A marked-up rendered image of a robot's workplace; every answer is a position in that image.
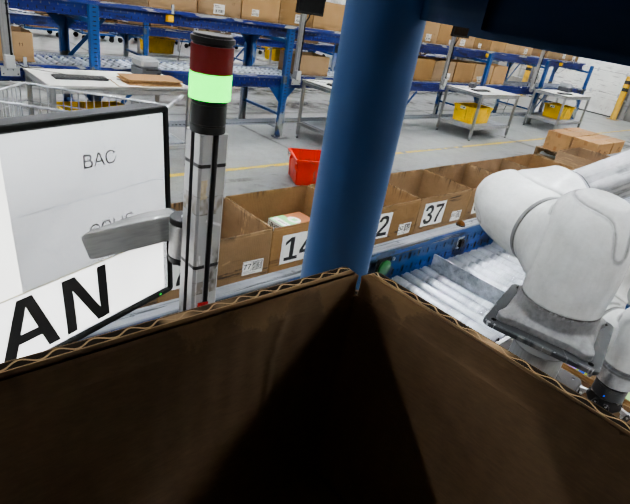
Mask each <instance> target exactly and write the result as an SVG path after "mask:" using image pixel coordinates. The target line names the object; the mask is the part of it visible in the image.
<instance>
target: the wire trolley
mask: <svg viewBox="0 0 630 504"><path fill-rule="evenodd" d="M23 84H25V85H31V93H32V101H31V100H22V99H21V89H20V85H23ZM16 86H19V90H20V100H21V101H20V102H21V103H20V102H18V99H17V90H16ZM32 86H38V87H39V96H40V102H38V101H33V92H32ZM13 87H15V91H16V101H17V103H15V102H14V101H13V92H12V88H13ZM40 87H44V88H47V100H48V103H45V104H48V107H41V103H44V102H41V95H40ZM9 88H11V93H12V102H9V95H8V89H9ZM48 88H51V89H54V91H55V104H51V103H49V99H48ZM6 89H7V97H8V101H5V99H4V90H6ZM55 89H57V90H62V96H63V105H58V106H63V110H61V109H57V104H56V90H55ZM63 90H64V91H70V101H71V106H64V95H63ZM0 91H2V92H3V101H2V100H0V103H1V104H0V114H1V118H2V115H3V118H4V112H3V108H4V109H5V118H7V116H6V107H9V114H10V117H11V115H12V117H13V112H14V117H15V110H14V105H16V106H17V110H18V116H19V109H18V106H20V115H21V116H23V108H22V106H23V107H29V115H31V112H30V108H33V114H34V108H36V109H38V114H40V112H39V109H41V114H42V110H47V113H50V112H49V111H56V112H64V111H68V110H64V107H71V111H72V108H77V107H72V100H71V92H77V93H78V108H77V109H79V110H80V109H84V108H80V107H79V93H83V94H85V95H86V109H87V94H90V95H93V104H94V108H95V103H94V95H96V96H101V107H102V96H103V97H109V107H110V98H116V106H117V99H122V100H124V105H125V100H129V101H135V102H139V103H140V102H142V103H156V104H161V105H165V106H167V107H168V110H169V109H170V108H171V107H172V106H174V105H175V104H176V103H177V102H179V101H180V100H181V99H182V98H184V95H180V96H179V97H177V98H176V99H175V100H173V101H172V102H171V103H169V104H164V103H157V102H151V101H144V100H138V99H131V98H125V97H118V96H112V95H106V94H99V93H93V92H86V91H80V90H73V89H67V88H60V87H54V86H48V85H41V84H35V83H28V82H21V83H17V84H14V85H10V86H7V87H3V88H0ZM22 101H31V102H32V104H33V105H28V104H22ZM33 102H38V103H40V106H35V105H34V103H33ZM2 103H3V104H4V107H3V104H2ZM5 104H8V106H6V107H5ZM49 104H51V105H56V109H55V108H49ZM12 105H13V112H12ZM10 106H11V113H10ZM1 107H2V108H1ZM1 109H2V112H1ZM21 109H22V112H21ZM34 115H35V114H34Z"/></svg>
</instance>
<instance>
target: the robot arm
mask: <svg viewBox="0 0 630 504"><path fill-rule="evenodd" d="M627 197H630V150H628V151H625V152H622V153H620V154H617V155H614V156H611V157H608V158H606V159H603V160H600V161H597V162H595V163H592V164H589V165H586V166H584V167H581V168H578V169H575V170H572V171H571V170H569V169H567V168H564V167H562V166H557V165H554V166H549V167H542V168H534V169H523V170H518V171H517V170H513V169H509V170H503V171H499V172H496V173H494V174H491V175H489V176H488V177H486V178H485V179H484V180H483V181H482V182H481V183H480V184H479V186H478V187H477V189H476V192H475V197H474V206H475V212H476V218H477V220H478V222H479V224H480V226H481V227H482V229H483V230H484V231H485V232H486V234H487V235H488V236H489V237H490V238H491V239H492V240H494V241H495V242H496V243H497V244H498V245H499V246H500V247H502V248H503V249H504V250H506V251H507V252H508V253H510V254H511V255H513V256H515V257H516V258H517V259H518V261H519V263H520V265H521V267H522V269H523V271H524V272H525V273H526V276H525V279H524V282H523V285H520V286H519V287H518V289H517V294H516V295H515V296H514V298H513V299H512V300H511V301H510V303H509V304H508V305H507V306H506V307H505V308H504V309H501V310H499V311H498V314H497V316H496V318H497V320H498V321H500V322H501V323H503V324H506V325H510V326H513V327H516V328H518V329H520V330H522V331H525V332H527V333H529V334H531V335H533V336H535V337H538V338H540V339H542V340H544V341H546V342H548V343H551V344H553V345H555V346H557V347H559V348H561V349H564V350H566V351H568V352H570V353H571V354H573V355H574V356H576V357H577V358H579V359H581V360H584V361H592V359H593V357H594V355H595V351H594V344H595V341H596V338H597V335H598V333H599V330H601V329H603V328H604V326H605V324H606V322H608V323H610V324H611V325H612V326H613V327H614V330H613V333H612V337H611V340H610V343H609V346H608V349H607V353H606V356H605V359H604V362H603V365H602V368H601V371H600V373H599V375H596V378H595V380H594V382H593V384H592V386H591V387H589V388H586V387H583V385H582V384H581V386H580V388H579V390H578V393H579V394H581V395H582V394H583V393H586V394H587V398H588V399H589V400H591V401H592V402H594V403H596V404H597V405H599V406H601V407H602V408H604V409H606V410H607V411H609V412H610V413H612V414H613V413H617V412H619V413H620V419H622V420H624V421H625V422H628V421H629V420H630V412H627V411H625V410H624V409H623V406H622V403H623V401H624V399H625V398H626V396H627V394H628V392H630V307H629V308H627V309H626V310H625V306H626V304H627V303H628V299H627V293H628V290H629V288H630V204H629V203H628V202H627V201H625V200H624V198H627Z"/></svg>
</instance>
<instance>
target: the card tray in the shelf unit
mask: <svg viewBox="0 0 630 504"><path fill-rule="evenodd" d="M358 277H359V275H358V274H356V273H355V272H354V271H352V270H351V269H349V268H348V267H340V268H336V269H333V270H329V271H325V272H322V273H318V274H315V275H311V276H307V277H304V278H300V279H297V280H293V281H289V282H286V283H282V284H279V285H275V286H271V287H268V288H264V289H261V290H257V291H254V292H250V293H246V294H243V295H239V296H236V297H232V298H228V299H225V300H221V301H218V302H214V303H210V304H207V305H203V306H200V307H196V308H192V309H189V310H185V311H182V312H178V313H175V314H171V315H168V316H164V317H161V318H157V319H154V320H150V321H147V322H143V323H140V324H136V325H133V326H129V327H126V328H122V329H119V330H115V331H112V332H108V333H105V334H101V335H98V336H94V337H91V338H87V339H84V340H80V341H77V342H73V343H70V344H66V345H63V346H59V347H55V348H52V349H48V350H45V351H41V352H38V353H34V354H31V355H27V356H24V357H20V358H17V359H13V360H10V361H6V362H3V363H0V504H630V424H629V423H627V422H625V421H624V420H622V419H620V418H619V417H617V416H615V415H614V414H612V413H610V412H609V411H607V410H606V409H604V408H602V407H601V406H599V405H597V404H596V403H594V402H592V401H591V400H589V399H587V398H586V397H584V396H582V395H581V394H579V393H578V392H576V391H574V390H573V389H571V388H569V387H568V386H566V385H564V384H563V383H561V382H559V381H558V380H556V379H554V378H553V377H551V376H550V375H548V374H546V373H545V372H543V371H541V370H540V369H538V368H536V367H535V366H533V365H531V364H530V363H528V362H527V361H525V360H523V359H522V358H520V357H518V356H517V355H515V354H513V353H512V352H510V351H508V350H507V349H505V348H503V347H502V346H500V345H499V344H497V343H495V342H494V341H492V340H490V339H489V338H487V337H485V336H484V335H482V334H480V333H479V332H477V331H475V330H474V329H472V328H471V327H469V326H467V325H466V324H464V323H462V322H461V321H459V320H457V319H456V318H454V317H452V316H451V315H449V314H448V313H446V312H444V311H443V310H441V309H439V308H438V307H436V306H434V305H433V304H431V303H429V302H428V301H426V300H424V299H423V298H421V297H420V296H418V295H416V294H415V293H413V292H411V291H410V290H408V289H406V288H405V287H403V286H401V285H400V284H398V283H396V282H395V281H393V280H392V279H390V278H388V277H387V276H385V275H383V274H381V273H379V272H375V273H371V274H367V275H363V276H361V283H360V287H359V290H357V289H356V284H357V280H358Z"/></svg>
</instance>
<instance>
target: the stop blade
mask: <svg viewBox="0 0 630 504"><path fill-rule="evenodd" d="M430 268H431V269H433V270H434V271H436V272H438V273H440V274H441V275H443V276H445V277H447V278H449V279H450V280H452V281H454V282H456V283H457V284H459V285H461V286H463V287H464V288H466V289H468V290H470V291H471V292H473V293H475V294H477V295H479V296H480V297H482V298H484V299H486V300H487V301H489V302H491V303H493V304H494V305H495V303H496V302H497V301H498V300H499V299H500V297H501V296H502V295H503V294H504V293H505V291H503V290H501V289H500V288H498V287H496V286H494V285H492V284H490V283H488V282H487V281H485V280H483V279H481V278H479V277H477V276H475V275H474V274H472V273H470V272H468V271H466V270H464V269H462V268H461V267H459V266H457V265H455V264H453V263H451V262H449V261H448V260H446V259H444V258H442V257H440V256H438V255H436V254H434V257H433V260H432V263H431V267H430Z"/></svg>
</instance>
